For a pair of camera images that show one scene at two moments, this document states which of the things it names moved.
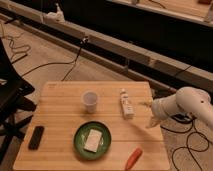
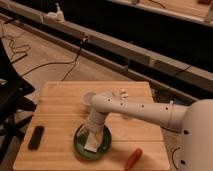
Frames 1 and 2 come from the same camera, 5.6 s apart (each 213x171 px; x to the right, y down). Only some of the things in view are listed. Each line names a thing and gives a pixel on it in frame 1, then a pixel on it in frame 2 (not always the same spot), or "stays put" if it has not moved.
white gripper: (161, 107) → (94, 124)
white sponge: (92, 141) stays put
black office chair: (13, 103) stays put
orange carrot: (133, 158) stays put
